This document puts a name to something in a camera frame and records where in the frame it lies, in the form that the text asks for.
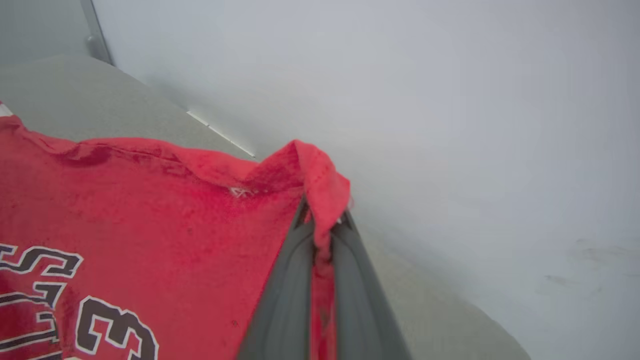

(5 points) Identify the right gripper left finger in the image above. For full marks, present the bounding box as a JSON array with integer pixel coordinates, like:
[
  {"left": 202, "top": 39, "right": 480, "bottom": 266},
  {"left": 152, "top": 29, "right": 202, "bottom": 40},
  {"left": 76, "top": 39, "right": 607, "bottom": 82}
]
[{"left": 236, "top": 196, "right": 317, "bottom": 360}]

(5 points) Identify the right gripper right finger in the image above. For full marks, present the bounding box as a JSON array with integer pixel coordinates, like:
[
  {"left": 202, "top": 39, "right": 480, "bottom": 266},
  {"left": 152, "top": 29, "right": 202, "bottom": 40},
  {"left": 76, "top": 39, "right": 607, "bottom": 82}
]
[{"left": 330, "top": 209, "right": 414, "bottom": 360}]

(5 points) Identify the grey metal post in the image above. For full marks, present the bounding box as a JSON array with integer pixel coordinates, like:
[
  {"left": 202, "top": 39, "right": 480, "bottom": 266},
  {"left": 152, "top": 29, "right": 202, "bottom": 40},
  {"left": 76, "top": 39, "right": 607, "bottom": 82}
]
[{"left": 80, "top": 0, "right": 116, "bottom": 67}]

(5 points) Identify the red basketball jersey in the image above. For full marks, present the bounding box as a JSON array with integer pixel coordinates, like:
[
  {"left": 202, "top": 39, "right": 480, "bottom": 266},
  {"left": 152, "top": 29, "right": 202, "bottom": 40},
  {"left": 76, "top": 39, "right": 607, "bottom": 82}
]
[{"left": 0, "top": 100, "right": 352, "bottom": 360}]

